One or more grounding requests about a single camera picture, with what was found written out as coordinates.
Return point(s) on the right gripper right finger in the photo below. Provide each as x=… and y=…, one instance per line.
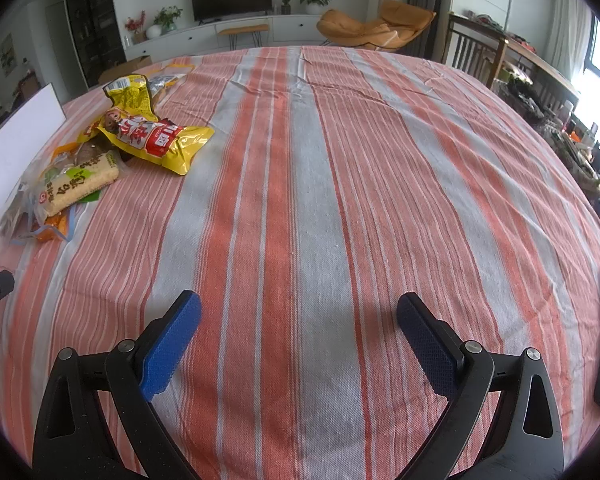
x=524, y=440

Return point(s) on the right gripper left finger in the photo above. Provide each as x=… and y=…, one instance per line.
x=72, y=438

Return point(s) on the orange snack pack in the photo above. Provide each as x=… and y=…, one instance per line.
x=61, y=226

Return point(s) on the yellow red snack bag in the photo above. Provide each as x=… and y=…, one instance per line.
x=158, y=141

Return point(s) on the yellow dark-red snack bag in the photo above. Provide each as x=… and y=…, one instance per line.
x=130, y=95

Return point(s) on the clear yellow-edged snack bag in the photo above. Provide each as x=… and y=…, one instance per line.
x=161, y=81

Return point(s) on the rice cracker pack green label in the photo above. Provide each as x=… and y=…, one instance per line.
x=60, y=189

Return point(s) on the brown cardboard box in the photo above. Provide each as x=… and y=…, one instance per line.
x=124, y=69

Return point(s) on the dark tall cabinet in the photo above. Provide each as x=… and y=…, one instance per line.
x=95, y=34

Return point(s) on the red flower vase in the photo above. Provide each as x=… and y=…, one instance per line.
x=135, y=27

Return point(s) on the green plant white vase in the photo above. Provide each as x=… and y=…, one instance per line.
x=164, y=22

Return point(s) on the small wooden bench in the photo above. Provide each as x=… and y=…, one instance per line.
x=254, y=31

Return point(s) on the white tv cabinet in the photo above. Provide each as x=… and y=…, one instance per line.
x=285, y=30

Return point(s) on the wooden dining chair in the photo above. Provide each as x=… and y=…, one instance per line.
x=474, y=49

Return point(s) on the small dark potted plant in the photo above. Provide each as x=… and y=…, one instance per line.
x=285, y=7

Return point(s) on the orange lounge chair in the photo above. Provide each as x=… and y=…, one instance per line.
x=397, y=25

